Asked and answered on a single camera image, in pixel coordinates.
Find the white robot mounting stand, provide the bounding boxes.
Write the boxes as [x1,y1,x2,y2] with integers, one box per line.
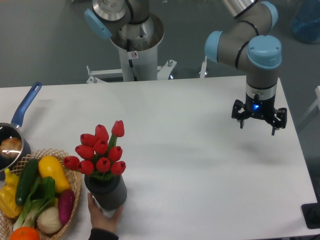
[86,47,209,85]

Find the purple eggplant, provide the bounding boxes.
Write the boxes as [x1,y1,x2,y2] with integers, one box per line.
[58,189,76,225]

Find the green cucumber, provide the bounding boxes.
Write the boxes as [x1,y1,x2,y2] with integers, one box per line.
[15,158,39,206]

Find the white garlic bulb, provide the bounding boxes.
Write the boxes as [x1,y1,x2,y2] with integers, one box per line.
[36,206,63,235]

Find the dark sleeve forearm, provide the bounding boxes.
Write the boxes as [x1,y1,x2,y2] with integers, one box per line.
[88,228,119,240]

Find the red tulip bouquet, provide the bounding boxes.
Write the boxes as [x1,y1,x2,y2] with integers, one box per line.
[63,120,126,184]

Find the yellow bell pepper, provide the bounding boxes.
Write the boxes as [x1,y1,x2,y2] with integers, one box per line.
[0,168,23,219]

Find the blue bag in background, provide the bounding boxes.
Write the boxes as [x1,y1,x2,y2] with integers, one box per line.
[290,0,320,44]

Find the white frame at right edge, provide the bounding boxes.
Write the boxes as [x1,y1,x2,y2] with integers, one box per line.
[296,86,320,131]

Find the green bok choy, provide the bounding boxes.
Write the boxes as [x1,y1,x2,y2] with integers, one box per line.
[13,176,56,231]

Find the black device at table edge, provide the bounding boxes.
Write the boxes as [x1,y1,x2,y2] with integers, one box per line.
[301,203,320,229]

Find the orange fruit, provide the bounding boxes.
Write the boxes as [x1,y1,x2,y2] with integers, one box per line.
[9,226,40,240]

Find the silver robot arm base left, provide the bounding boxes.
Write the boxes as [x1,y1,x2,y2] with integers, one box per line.
[84,0,164,52]

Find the bread roll in pan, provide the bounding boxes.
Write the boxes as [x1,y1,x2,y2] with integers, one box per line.
[0,137,22,159]

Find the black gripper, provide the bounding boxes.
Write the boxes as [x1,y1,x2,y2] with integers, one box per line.
[231,95,287,136]

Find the yellow squash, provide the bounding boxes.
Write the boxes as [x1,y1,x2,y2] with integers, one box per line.
[38,155,71,194]

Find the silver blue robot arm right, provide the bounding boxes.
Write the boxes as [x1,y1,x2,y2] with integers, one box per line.
[204,0,287,132]

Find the person hand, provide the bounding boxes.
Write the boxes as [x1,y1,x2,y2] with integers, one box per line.
[87,192,124,234]

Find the grey ribbed vase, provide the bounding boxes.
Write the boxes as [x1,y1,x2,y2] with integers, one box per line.
[84,175,127,211]

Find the woven wicker basket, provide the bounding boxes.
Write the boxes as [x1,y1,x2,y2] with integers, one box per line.
[0,148,82,240]

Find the blue handled saucepan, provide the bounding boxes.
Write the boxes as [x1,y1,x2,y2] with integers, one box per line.
[0,82,42,181]

